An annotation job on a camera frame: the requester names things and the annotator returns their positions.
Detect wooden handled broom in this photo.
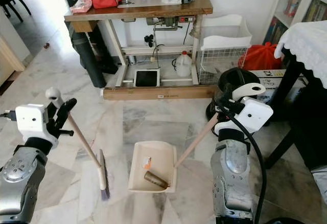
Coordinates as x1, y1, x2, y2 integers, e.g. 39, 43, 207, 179
45, 87, 111, 200

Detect cream long handled dustpan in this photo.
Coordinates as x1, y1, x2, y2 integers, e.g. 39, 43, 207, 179
128, 82, 267, 193

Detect clear plastic jug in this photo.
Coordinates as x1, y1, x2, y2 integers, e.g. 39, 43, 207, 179
175, 51, 194, 78

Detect red orange cloth bag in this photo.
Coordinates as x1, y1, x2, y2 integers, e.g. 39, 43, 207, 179
239, 42, 285, 72

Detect black long tube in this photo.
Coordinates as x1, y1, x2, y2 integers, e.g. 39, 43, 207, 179
71, 27, 107, 88

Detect white plastic basket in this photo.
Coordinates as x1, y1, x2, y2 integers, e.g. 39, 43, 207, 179
200, 14, 253, 51

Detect printed cardboard box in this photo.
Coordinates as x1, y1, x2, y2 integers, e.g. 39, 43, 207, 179
255, 69, 308, 89

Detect light wooden cabinet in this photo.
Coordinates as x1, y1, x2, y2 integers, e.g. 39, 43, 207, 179
0, 39, 27, 87

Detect long wooden plank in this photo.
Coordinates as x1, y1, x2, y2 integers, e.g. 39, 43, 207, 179
103, 84, 218, 101

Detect white framed black pedal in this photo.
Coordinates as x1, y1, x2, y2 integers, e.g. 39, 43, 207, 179
134, 69, 161, 88

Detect black table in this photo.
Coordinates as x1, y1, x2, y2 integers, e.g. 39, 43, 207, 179
266, 55, 327, 171

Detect brown cardboard tube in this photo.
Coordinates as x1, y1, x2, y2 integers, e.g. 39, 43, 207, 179
144, 171, 170, 189

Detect grey sewing machine motor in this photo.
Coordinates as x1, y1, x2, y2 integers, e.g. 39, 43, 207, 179
146, 16, 180, 31

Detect white lace tablecloth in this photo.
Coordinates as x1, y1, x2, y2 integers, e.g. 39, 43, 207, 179
275, 20, 327, 89

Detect pink small tray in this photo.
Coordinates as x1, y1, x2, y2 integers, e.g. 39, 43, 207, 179
69, 0, 93, 14

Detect white bookshelf with books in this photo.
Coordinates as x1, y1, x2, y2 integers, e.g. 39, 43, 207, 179
261, 0, 327, 46

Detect wooden sewing table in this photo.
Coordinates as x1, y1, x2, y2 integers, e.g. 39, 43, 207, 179
64, 0, 214, 88

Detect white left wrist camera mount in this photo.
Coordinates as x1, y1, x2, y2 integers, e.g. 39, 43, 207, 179
15, 104, 60, 148

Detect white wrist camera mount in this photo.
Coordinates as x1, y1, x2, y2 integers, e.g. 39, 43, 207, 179
215, 97, 274, 137
15, 104, 60, 148

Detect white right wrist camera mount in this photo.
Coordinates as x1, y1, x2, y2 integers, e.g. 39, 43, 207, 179
215, 97, 274, 137

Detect white wire basket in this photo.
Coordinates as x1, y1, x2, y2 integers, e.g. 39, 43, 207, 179
197, 48, 249, 85

